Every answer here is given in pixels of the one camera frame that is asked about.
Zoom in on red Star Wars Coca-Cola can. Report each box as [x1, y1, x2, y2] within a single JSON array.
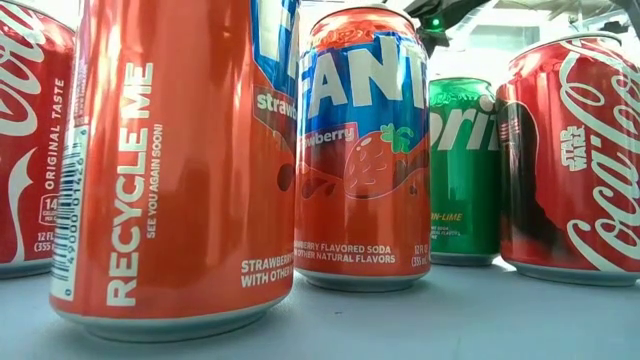
[[494, 30, 640, 288]]

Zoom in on green Sprite can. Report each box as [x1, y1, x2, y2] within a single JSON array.
[[428, 76, 503, 267]]

